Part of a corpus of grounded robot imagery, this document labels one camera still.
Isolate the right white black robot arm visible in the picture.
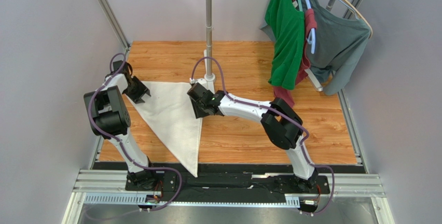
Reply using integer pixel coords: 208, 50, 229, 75
187, 82, 318, 188

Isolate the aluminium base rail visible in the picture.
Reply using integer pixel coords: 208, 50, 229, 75
63, 162, 394, 223

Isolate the aluminium frame post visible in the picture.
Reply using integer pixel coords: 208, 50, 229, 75
98, 0, 131, 52

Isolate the white clothes rack stand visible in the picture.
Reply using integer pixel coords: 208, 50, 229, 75
200, 0, 216, 93

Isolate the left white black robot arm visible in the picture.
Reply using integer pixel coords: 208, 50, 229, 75
84, 61, 158, 190

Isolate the light blue clothes hanger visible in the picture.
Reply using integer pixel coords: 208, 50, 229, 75
298, 0, 317, 54

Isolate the green shirt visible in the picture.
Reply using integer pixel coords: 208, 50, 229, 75
264, 0, 305, 90

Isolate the white cloth napkin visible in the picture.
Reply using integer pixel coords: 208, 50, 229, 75
131, 81, 202, 178

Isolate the maroon shirt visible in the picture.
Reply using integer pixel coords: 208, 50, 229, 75
273, 0, 317, 109

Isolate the grey-blue shirt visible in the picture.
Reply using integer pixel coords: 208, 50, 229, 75
262, 0, 370, 95

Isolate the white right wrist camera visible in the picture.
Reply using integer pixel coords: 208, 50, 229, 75
189, 78, 209, 90

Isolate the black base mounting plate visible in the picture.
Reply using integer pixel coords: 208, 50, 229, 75
92, 161, 366, 204

